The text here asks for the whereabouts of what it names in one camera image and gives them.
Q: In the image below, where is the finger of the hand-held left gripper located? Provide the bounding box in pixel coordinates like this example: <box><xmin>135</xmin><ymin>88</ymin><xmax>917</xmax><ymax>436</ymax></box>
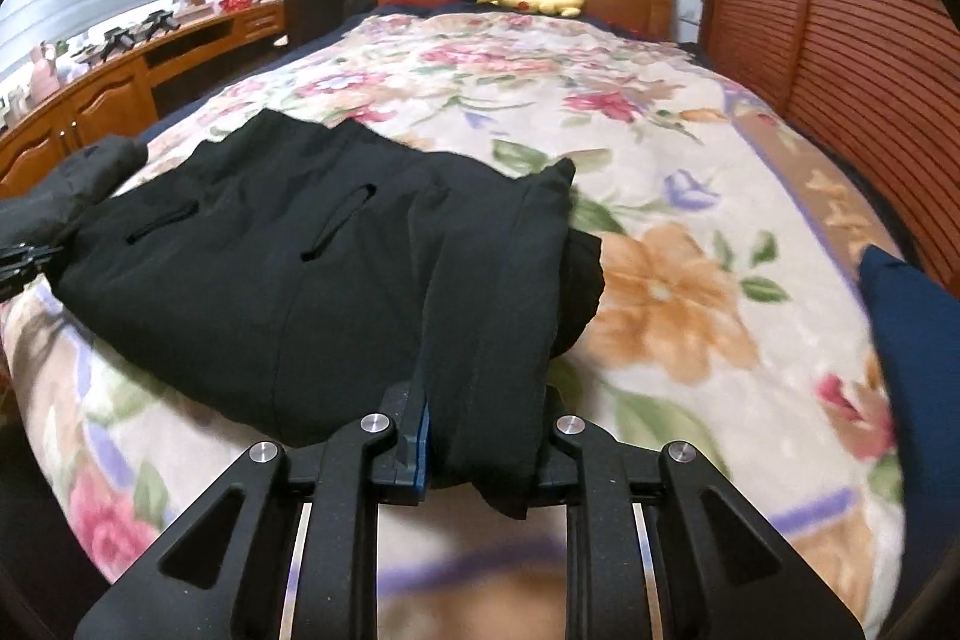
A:
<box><xmin>0</xmin><ymin>241</ymin><xmax>67</xmax><ymax>301</ymax></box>

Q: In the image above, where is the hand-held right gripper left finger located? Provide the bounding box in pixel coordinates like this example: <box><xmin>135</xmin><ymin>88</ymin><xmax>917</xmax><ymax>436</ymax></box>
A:
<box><xmin>75</xmin><ymin>381</ymin><xmax>433</xmax><ymax>640</ymax></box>

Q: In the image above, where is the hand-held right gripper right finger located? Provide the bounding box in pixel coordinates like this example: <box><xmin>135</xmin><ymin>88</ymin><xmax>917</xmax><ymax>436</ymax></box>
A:
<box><xmin>525</xmin><ymin>386</ymin><xmax>865</xmax><ymax>640</ymax></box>

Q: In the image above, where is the black buttoned coat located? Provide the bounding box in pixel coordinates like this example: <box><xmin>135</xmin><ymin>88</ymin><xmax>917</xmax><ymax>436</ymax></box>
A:
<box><xmin>0</xmin><ymin>111</ymin><xmax>605</xmax><ymax>521</ymax></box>

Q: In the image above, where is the floral blanket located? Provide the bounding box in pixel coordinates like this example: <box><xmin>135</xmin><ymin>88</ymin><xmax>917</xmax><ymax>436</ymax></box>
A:
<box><xmin>0</xmin><ymin>10</ymin><xmax>925</xmax><ymax>640</ymax></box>

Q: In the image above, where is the wooden desk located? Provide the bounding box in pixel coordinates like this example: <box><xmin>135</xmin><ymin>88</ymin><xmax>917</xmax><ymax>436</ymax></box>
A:
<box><xmin>0</xmin><ymin>0</ymin><xmax>290</xmax><ymax>199</ymax></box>

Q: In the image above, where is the pink bottle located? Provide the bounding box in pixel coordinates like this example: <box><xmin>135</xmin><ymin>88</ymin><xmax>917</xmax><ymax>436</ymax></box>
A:
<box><xmin>30</xmin><ymin>44</ymin><xmax>62</xmax><ymax>98</ymax></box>

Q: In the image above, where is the navy blue cushion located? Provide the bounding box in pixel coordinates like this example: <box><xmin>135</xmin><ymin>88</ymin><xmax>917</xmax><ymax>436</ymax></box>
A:
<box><xmin>857</xmin><ymin>245</ymin><xmax>960</xmax><ymax>536</ymax></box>

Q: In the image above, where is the dark desk chair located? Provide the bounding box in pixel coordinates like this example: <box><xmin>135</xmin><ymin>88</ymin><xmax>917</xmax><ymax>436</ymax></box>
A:
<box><xmin>285</xmin><ymin>0</ymin><xmax>358</xmax><ymax>49</ymax></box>

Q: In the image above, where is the wooden louvered wardrobe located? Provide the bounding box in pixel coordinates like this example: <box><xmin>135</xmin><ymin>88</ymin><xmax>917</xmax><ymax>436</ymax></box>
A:
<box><xmin>697</xmin><ymin>0</ymin><xmax>960</xmax><ymax>300</ymax></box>

